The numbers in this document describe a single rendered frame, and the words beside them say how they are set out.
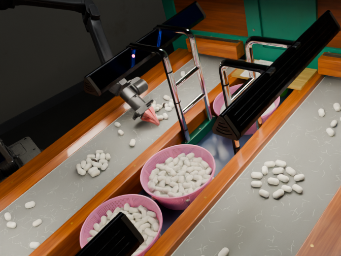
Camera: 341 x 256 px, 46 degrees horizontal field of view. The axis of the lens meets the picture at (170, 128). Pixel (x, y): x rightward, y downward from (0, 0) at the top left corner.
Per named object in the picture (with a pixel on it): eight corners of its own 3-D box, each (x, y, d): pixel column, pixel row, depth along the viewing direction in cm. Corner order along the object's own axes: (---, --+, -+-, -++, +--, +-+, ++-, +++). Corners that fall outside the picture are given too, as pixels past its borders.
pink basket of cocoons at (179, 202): (135, 213, 142) (128, 194, 136) (162, 160, 160) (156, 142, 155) (208, 222, 131) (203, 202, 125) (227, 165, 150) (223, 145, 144)
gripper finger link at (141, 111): (165, 117, 165) (148, 101, 166) (153, 127, 162) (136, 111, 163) (160, 125, 171) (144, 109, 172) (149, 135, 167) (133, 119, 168)
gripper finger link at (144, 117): (168, 114, 167) (152, 98, 168) (157, 124, 163) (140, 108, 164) (164, 122, 172) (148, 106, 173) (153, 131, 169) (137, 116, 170)
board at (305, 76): (231, 76, 181) (231, 74, 180) (249, 60, 189) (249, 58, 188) (301, 91, 160) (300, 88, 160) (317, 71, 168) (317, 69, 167)
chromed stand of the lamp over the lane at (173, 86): (154, 139, 173) (123, 44, 147) (183, 113, 183) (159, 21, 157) (188, 152, 161) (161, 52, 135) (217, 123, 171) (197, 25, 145)
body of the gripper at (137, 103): (155, 100, 168) (142, 88, 169) (138, 114, 163) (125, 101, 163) (151, 108, 173) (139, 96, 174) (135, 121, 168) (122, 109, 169)
